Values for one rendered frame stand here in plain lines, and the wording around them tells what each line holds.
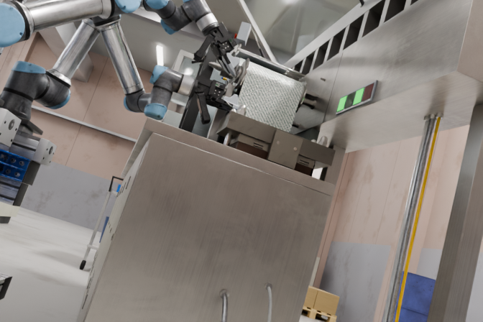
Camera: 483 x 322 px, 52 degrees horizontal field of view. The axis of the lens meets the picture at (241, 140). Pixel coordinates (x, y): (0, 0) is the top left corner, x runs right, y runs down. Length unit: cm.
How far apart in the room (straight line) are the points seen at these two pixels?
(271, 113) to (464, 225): 90
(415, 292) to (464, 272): 331
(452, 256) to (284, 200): 57
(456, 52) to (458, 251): 47
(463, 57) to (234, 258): 87
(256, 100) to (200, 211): 56
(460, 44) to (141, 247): 103
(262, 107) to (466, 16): 87
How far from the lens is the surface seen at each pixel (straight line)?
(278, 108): 194
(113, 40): 187
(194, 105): 220
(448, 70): 130
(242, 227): 160
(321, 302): 773
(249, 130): 168
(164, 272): 156
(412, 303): 463
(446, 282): 132
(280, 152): 169
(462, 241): 132
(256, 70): 195
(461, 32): 134
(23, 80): 211
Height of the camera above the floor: 60
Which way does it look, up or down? 12 degrees up
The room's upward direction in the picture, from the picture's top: 18 degrees clockwise
